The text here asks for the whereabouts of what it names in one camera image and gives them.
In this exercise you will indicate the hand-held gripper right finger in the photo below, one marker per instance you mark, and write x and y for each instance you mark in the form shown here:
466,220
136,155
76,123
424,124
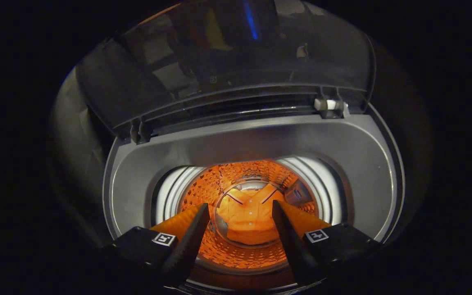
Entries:
291,241

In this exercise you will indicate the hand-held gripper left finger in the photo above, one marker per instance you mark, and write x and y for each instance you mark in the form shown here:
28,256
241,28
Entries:
193,241

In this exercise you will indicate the yellow polo shirt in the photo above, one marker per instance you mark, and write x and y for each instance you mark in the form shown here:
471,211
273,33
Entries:
248,217

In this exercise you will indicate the grey washing machine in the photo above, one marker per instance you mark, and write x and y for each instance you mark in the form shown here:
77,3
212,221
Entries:
342,155

